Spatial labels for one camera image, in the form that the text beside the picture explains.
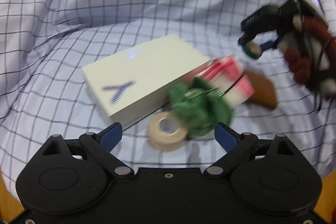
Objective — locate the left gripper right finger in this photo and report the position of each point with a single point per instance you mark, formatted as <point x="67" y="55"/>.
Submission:
<point x="237" y="147"/>

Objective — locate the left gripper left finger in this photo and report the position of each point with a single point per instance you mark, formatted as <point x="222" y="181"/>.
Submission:
<point x="98" y="146"/>

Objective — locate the green tape roll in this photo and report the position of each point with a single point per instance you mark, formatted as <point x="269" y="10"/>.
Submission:
<point x="252" y="50"/>

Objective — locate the hand in dark red glove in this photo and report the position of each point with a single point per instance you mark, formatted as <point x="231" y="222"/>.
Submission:
<point x="309" y="50"/>

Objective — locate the green and white plush radish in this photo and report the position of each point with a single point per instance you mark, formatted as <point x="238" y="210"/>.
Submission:
<point x="199" y="106"/>

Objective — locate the brown leather wallet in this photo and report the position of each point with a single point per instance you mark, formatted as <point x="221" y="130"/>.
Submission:
<point x="264" y="92"/>

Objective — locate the beige tape roll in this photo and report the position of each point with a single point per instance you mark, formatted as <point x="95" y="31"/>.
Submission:
<point x="165" y="132"/>

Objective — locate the white phone box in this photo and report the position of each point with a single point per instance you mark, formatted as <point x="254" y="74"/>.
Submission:
<point x="129" y="85"/>

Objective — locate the pink white cloth bundle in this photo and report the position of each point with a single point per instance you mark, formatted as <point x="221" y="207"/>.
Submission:
<point x="228" y="77"/>

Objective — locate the blue checked sheet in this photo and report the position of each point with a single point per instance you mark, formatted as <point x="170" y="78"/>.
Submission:
<point x="45" y="44"/>

